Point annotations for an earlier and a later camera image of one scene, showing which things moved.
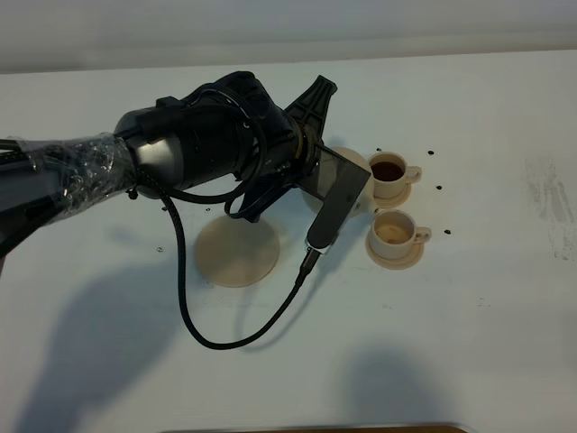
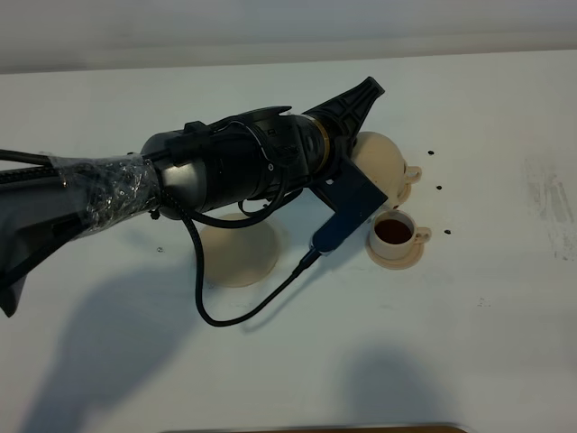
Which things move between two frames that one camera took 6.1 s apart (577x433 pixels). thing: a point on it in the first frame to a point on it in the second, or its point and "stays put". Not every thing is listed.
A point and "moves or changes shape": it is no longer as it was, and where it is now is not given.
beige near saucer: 395,263 stays put
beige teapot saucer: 234,253 stays put
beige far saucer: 395,201 stays put
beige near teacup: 394,234 stays put
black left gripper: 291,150 to 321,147
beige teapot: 368,194 moves or changes shape
